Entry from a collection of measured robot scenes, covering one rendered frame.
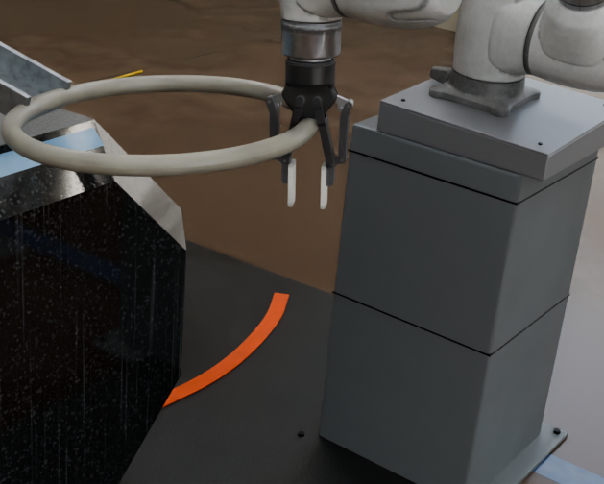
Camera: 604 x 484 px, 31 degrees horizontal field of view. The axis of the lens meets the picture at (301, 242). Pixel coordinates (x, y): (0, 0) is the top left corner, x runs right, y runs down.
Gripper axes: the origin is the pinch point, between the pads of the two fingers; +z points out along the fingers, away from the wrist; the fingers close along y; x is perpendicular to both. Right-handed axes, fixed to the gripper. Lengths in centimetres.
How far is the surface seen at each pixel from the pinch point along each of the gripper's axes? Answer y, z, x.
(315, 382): 9, 84, -88
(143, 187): 36.2, 13.2, -31.0
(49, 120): 50, -2, -20
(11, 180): 49.8, 3.1, -1.8
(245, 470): 20, 85, -46
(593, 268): -71, 87, -189
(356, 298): -3, 46, -60
